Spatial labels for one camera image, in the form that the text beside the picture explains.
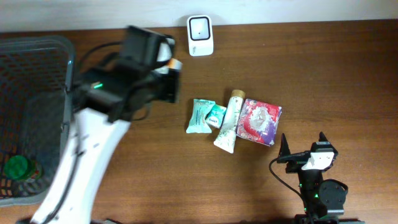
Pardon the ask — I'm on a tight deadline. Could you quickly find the orange snack packet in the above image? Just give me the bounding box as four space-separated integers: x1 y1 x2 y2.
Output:
167 58 183 70

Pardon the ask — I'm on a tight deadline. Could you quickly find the red purple tissue pack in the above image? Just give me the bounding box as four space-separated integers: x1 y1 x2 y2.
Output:
236 99 282 146

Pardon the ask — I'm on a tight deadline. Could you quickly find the teal wipes packet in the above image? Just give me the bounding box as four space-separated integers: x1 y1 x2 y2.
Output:
186 99 215 134

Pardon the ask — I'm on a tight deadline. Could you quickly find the white tube with cork cap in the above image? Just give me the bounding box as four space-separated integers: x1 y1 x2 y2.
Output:
213 90 246 154

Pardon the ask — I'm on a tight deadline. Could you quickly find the small teal gum pack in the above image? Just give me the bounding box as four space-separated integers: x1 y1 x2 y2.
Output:
205 105 226 128

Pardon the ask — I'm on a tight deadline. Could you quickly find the green bottle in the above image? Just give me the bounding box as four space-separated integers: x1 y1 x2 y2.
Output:
4 155 43 181

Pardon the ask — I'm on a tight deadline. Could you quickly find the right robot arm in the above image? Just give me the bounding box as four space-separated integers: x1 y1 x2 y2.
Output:
269 132 362 224

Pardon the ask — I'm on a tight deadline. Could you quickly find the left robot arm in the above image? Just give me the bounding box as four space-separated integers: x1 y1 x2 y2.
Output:
30 26 182 223

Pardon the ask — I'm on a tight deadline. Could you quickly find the white barcode scanner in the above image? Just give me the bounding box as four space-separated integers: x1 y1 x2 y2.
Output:
187 15 214 57

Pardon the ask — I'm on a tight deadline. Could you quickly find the grey plastic mesh basket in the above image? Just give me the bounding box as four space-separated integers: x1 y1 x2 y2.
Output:
1 35 75 207

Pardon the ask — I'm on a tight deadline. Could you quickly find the right black cable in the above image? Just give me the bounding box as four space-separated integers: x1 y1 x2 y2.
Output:
269 157 308 215

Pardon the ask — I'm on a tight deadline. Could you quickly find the black cable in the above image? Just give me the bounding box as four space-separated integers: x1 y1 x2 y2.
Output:
269 157 308 215
46 41 150 224

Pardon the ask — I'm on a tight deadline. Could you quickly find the left black cable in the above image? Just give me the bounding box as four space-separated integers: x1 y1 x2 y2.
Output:
46 41 150 224

